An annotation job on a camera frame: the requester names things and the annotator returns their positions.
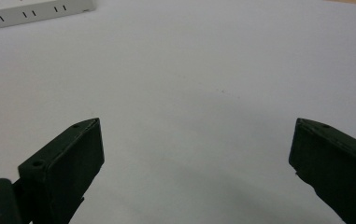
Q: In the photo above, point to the white power strip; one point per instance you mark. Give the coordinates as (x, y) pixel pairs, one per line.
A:
(26, 12)

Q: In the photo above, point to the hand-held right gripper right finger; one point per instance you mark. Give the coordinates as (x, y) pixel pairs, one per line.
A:
(337, 165)

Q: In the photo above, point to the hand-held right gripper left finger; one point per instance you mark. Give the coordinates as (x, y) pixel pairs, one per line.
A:
(63, 168)

